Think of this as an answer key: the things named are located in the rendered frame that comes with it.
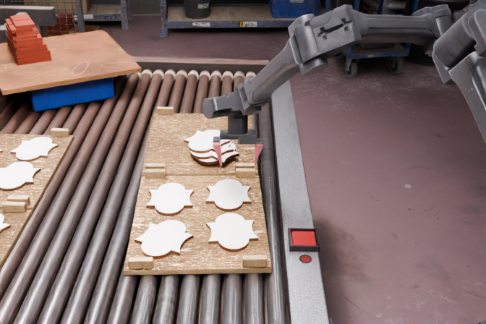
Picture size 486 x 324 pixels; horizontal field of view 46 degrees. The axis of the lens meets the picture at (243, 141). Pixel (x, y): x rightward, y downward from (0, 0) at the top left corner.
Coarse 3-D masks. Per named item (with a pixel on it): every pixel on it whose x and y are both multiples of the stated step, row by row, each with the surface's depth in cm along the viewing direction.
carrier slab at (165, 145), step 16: (160, 128) 195; (176, 128) 196; (192, 128) 196; (208, 128) 196; (224, 128) 196; (160, 144) 186; (176, 144) 186; (240, 144) 187; (160, 160) 177; (176, 160) 177; (192, 160) 177; (240, 160) 178
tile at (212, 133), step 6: (198, 132) 184; (204, 132) 184; (210, 132) 184; (216, 132) 184; (192, 138) 180; (198, 138) 180; (204, 138) 181; (210, 138) 181; (192, 144) 177; (198, 144) 177; (204, 144) 177; (210, 144) 177; (222, 144) 178; (192, 150) 175; (198, 150) 174; (204, 150) 174; (210, 150) 176
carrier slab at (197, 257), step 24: (144, 192) 161; (144, 216) 151; (168, 216) 152; (192, 216) 152; (216, 216) 152; (264, 216) 153; (192, 240) 143; (264, 240) 144; (168, 264) 135; (192, 264) 135; (216, 264) 136; (240, 264) 136
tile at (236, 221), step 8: (224, 216) 150; (232, 216) 150; (240, 216) 151; (208, 224) 147; (216, 224) 147; (224, 224) 147; (232, 224) 148; (240, 224) 148; (248, 224) 148; (216, 232) 144; (224, 232) 145; (232, 232) 145; (240, 232) 145; (248, 232) 145; (216, 240) 142; (224, 240) 142; (232, 240) 142; (240, 240) 142; (248, 240) 142; (256, 240) 143; (224, 248) 140; (232, 248) 139; (240, 248) 140
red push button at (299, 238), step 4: (292, 232) 148; (296, 232) 148; (300, 232) 148; (304, 232) 148; (308, 232) 148; (312, 232) 148; (292, 236) 147; (296, 236) 147; (300, 236) 147; (304, 236) 147; (308, 236) 147; (312, 236) 147; (292, 240) 145; (296, 240) 145; (300, 240) 145; (304, 240) 145; (308, 240) 145; (312, 240) 145; (296, 244) 144; (300, 244) 144; (304, 244) 144; (308, 244) 144; (312, 244) 144
